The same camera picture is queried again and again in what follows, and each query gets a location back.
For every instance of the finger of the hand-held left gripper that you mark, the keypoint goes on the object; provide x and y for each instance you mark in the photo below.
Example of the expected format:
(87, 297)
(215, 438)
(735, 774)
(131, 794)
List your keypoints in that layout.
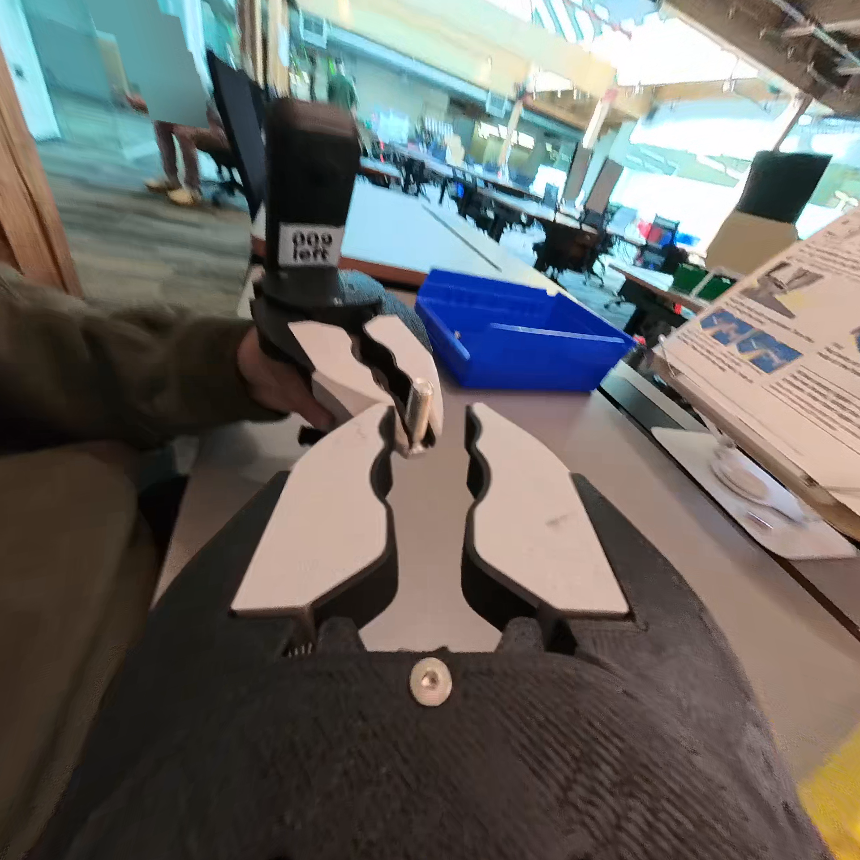
(329, 363)
(416, 356)

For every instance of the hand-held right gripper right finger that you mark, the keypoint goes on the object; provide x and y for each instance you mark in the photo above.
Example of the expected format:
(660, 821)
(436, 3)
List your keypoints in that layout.
(537, 524)

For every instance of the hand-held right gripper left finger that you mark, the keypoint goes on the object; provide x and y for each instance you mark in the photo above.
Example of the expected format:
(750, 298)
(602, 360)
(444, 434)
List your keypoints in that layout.
(322, 524)

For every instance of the steel hex bolt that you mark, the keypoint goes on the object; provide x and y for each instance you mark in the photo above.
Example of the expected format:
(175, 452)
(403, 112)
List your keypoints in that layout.
(418, 410)

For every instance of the person's left forearm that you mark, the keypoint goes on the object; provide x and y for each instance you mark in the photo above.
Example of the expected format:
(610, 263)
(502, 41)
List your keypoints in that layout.
(121, 363)

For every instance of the grey desk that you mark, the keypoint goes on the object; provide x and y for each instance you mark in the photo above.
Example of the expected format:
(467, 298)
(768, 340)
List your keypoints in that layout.
(705, 584)

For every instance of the person's left hand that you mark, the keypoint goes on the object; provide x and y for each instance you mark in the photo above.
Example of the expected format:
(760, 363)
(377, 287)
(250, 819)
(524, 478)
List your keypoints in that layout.
(269, 386)

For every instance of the black panel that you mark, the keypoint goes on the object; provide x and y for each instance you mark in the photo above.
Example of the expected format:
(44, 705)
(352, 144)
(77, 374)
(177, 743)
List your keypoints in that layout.
(235, 121)

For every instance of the white table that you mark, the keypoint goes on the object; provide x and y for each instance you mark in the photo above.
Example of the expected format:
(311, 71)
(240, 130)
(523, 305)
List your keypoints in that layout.
(403, 228)

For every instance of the blue plastic bin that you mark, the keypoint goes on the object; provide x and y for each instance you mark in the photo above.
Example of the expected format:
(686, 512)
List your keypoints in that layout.
(537, 363)

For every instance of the white stand base card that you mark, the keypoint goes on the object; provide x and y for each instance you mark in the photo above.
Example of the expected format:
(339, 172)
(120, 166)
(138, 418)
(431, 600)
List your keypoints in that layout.
(685, 457)

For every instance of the black office chair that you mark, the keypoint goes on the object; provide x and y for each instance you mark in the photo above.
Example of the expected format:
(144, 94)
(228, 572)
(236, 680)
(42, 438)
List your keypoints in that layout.
(571, 248)

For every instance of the clear acrylic stand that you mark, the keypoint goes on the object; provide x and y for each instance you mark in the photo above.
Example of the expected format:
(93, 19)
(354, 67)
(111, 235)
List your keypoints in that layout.
(746, 480)

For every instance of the person's torso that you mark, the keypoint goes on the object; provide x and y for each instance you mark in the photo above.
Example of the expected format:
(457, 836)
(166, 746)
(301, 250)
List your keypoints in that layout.
(67, 605)

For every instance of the printed instruction sheet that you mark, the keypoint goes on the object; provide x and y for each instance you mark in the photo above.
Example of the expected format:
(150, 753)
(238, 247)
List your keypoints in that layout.
(772, 363)

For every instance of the green bin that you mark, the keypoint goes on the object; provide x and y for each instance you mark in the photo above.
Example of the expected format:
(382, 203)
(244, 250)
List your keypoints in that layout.
(699, 281)

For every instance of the cardboard box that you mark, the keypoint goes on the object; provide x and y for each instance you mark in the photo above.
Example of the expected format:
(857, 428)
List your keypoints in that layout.
(752, 245)

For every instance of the black box speaker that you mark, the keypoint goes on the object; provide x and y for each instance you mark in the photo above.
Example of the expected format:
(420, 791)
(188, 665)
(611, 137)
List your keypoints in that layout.
(786, 185)

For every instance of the large yellow plastic bin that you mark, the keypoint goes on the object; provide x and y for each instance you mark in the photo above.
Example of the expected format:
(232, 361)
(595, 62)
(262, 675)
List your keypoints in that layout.
(840, 806)

